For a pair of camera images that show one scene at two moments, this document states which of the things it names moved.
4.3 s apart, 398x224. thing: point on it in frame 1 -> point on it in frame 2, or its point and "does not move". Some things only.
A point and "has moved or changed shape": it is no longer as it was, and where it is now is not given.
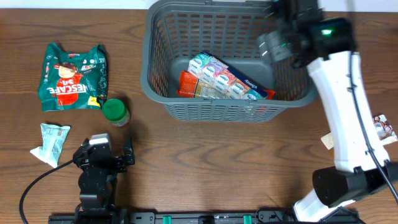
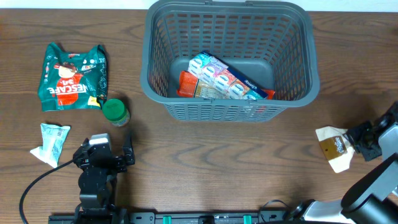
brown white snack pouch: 386,133 has moved or changed shape
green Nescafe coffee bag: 73,80 does not move
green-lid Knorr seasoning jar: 115,111 does not move
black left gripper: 122,163 does not move
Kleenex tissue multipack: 204,66 does not move
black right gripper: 292,17 -> 360,140
